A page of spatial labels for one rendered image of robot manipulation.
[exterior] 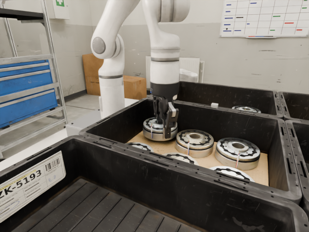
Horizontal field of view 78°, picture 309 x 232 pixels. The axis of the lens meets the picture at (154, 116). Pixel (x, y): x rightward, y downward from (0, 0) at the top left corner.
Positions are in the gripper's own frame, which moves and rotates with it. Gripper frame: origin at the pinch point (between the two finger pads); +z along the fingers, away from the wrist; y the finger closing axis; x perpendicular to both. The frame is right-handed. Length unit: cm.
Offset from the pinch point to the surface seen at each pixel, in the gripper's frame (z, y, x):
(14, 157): 17, -28, -49
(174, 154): 1.2, 10.7, -1.5
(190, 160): 1.3, 13.7, 1.2
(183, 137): 1.1, 4.2, 4.2
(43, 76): 16, -198, -68
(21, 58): -5, -180, -80
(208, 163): 4.3, 12.5, 7.1
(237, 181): -5.7, 29.0, 0.0
